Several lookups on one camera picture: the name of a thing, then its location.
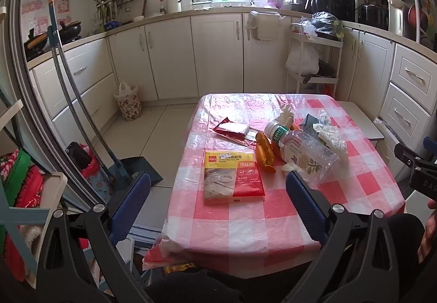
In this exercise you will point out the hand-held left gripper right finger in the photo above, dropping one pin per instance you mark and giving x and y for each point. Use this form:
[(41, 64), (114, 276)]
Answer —
[(307, 207)]

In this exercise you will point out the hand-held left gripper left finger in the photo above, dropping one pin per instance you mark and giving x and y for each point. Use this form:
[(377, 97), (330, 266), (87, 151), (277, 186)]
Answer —
[(131, 207)]

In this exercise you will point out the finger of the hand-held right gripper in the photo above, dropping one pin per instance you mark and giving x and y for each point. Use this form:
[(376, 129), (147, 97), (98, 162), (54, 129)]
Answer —
[(431, 145), (406, 153)]

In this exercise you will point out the large orange peel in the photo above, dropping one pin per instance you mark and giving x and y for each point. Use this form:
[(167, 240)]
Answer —
[(264, 151)]

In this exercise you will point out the long white tissue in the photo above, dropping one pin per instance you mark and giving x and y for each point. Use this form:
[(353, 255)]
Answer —
[(333, 139)]

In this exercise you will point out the person's right hand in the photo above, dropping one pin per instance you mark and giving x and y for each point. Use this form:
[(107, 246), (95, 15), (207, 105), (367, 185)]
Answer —
[(428, 238)]

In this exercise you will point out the pink checkered tablecloth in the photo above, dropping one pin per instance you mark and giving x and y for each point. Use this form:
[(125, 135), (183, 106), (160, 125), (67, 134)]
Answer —
[(273, 214)]

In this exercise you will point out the floral bag with red liner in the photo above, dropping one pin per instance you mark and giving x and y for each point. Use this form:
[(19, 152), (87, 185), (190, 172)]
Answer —
[(99, 180)]

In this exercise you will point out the small white tissue scrap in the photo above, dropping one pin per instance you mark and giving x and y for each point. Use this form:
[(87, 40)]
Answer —
[(290, 167)]

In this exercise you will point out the clear plastic bottle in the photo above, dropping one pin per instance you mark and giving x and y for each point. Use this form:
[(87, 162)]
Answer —
[(300, 153)]

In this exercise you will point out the white drawer cabinet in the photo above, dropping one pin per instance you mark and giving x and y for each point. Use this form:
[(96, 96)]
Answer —
[(409, 77)]

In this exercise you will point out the yellow red packet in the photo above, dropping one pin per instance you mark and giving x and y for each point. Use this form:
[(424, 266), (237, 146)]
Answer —
[(177, 269)]

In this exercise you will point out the yellow red tape package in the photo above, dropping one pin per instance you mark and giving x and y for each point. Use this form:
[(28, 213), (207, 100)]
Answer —
[(232, 176)]

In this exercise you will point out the white plastic rack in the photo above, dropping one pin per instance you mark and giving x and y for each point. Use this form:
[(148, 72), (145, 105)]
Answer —
[(53, 187)]

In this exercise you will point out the long narrow orange peel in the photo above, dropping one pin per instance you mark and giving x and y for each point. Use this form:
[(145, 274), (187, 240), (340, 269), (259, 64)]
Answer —
[(294, 126)]

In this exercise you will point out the dark teal packet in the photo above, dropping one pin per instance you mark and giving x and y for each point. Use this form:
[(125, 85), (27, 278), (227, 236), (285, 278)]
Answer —
[(309, 122)]

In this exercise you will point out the crumpled white tissue ball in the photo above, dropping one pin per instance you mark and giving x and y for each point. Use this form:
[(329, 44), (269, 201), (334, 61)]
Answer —
[(285, 115)]

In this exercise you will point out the floral waste basket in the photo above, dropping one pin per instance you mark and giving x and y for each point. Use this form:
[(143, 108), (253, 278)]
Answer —
[(128, 103)]

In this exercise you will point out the red foil snack wrapper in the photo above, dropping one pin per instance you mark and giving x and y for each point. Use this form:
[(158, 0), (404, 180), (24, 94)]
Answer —
[(232, 129)]

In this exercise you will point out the red green fabric bundle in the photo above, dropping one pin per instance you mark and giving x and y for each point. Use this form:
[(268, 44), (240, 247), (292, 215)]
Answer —
[(24, 183)]

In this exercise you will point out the white trolley cart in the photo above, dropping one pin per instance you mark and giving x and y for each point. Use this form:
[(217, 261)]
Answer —
[(338, 60)]

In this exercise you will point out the dark frying pan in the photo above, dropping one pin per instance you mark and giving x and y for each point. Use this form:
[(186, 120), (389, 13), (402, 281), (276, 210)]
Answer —
[(322, 71)]

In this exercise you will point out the red round pot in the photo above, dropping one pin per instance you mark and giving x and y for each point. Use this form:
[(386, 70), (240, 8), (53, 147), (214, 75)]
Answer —
[(418, 18)]

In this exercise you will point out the white electric kettle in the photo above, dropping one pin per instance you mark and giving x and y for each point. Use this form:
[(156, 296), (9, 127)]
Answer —
[(396, 14)]

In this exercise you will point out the white plastic bag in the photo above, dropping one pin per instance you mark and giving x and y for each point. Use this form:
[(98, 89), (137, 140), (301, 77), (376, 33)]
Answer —
[(302, 59)]

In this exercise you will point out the black rice cooker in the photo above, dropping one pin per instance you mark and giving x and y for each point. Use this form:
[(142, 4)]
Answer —
[(372, 16)]

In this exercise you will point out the clear plastic bag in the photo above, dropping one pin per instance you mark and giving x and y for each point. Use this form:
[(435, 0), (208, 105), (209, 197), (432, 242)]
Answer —
[(305, 28)]

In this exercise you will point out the white kitchen base cabinets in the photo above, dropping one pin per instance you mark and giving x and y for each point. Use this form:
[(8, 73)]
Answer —
[(170, 50)]

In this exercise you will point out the black toaster oven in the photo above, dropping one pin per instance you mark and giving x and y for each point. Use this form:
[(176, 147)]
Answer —
[(347, 1)]

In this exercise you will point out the white hanging cabinet bin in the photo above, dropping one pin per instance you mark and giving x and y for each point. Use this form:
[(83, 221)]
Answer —
[(264, 26)]

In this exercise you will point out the black wok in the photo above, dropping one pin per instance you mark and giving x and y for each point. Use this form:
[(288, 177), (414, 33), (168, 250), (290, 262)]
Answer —
[(70, 30)]

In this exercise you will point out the black orange pan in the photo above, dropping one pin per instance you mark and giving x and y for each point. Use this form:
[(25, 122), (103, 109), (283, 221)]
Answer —
[(36, 42)]

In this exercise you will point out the red capped bottle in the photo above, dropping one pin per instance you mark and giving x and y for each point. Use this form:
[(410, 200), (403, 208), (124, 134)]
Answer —
[(162, 6)]

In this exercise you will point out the white thermos jug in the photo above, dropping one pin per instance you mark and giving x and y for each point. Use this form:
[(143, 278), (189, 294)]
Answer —
[(174, 1)]

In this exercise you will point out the pink wall stickers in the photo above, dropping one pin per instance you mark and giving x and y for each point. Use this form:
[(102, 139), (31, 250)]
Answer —
[(41, 16)]

